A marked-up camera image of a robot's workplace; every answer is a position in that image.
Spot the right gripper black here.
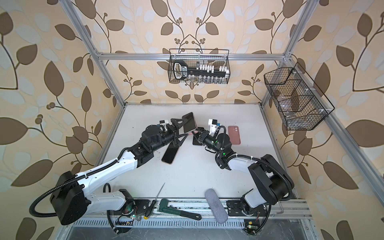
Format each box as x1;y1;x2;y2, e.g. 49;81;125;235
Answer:
191;128;223;157

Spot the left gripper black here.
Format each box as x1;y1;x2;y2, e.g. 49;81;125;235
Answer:
149;117;188;154

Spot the blue phone black screen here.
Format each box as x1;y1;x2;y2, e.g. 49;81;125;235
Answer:
193;137;203;146

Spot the pink phone case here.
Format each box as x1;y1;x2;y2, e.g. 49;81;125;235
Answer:
228;126;241;145

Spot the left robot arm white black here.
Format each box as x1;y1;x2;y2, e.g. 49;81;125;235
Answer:
29;117;197;226

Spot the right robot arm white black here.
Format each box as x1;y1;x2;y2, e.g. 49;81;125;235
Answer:
193;126;295;236

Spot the grey oblong pouch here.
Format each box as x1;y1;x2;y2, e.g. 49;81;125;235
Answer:
205;189;228;224

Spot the green pipe wrench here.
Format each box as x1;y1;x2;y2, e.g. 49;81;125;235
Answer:
158;199;202;221

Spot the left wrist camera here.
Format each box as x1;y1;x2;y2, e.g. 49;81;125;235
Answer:
159;120;169;126

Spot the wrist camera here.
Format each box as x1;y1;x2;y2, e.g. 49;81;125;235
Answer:
159;120;169;126
208;119;221;135

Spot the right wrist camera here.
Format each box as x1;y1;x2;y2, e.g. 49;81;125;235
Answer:
208;119;221;135

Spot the black socket set rail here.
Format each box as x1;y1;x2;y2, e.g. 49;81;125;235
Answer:
171;60;231;80

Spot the black wire basket back wall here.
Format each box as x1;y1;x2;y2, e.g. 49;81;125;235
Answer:
168;48;231;85

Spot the black wire basket wall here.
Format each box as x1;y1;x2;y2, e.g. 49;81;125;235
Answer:
168;48;231;85
264;63;335;131

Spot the screwdriver black yellow handle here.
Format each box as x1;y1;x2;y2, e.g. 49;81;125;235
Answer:
144;184;165;220

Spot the black wire basket right wall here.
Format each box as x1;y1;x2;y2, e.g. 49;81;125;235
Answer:
264;63;335;131

